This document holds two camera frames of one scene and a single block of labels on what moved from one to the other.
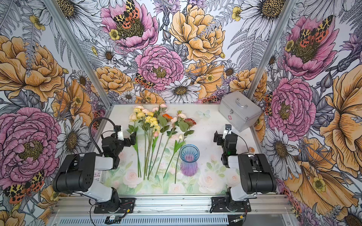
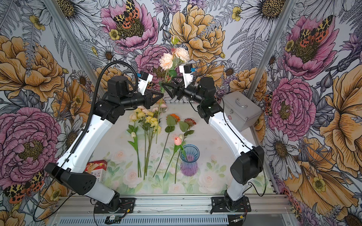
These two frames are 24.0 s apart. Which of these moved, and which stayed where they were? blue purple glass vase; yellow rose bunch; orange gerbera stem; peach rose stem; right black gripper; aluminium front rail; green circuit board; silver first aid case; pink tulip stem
Moved: pink tulip stem; right black gripper; orange gerbera stem
Stayed: peach rose stem; blue purple glass vase; silver first aid case; yellow rose bunch; aluminium front rail; green circuit board
